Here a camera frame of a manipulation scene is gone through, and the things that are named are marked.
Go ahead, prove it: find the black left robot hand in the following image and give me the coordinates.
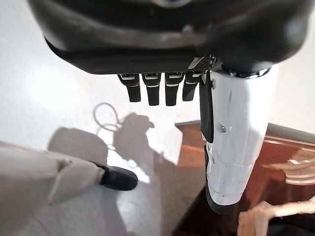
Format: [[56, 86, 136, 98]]
[[27, 0, 311, 216]]

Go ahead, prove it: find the black garment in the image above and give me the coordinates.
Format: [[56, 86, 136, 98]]
[[268, 213, 315, 236]]

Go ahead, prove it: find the silver left robot leg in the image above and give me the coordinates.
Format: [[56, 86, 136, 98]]
[[0, 141, 138, 205]]

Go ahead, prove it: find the brown acrylic stand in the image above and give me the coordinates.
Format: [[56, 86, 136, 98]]
[[172, 120, 315, 236]]

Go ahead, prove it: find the rectangular wicker laundry basket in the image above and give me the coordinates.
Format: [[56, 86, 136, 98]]
[[237, 157, 315, 236]]

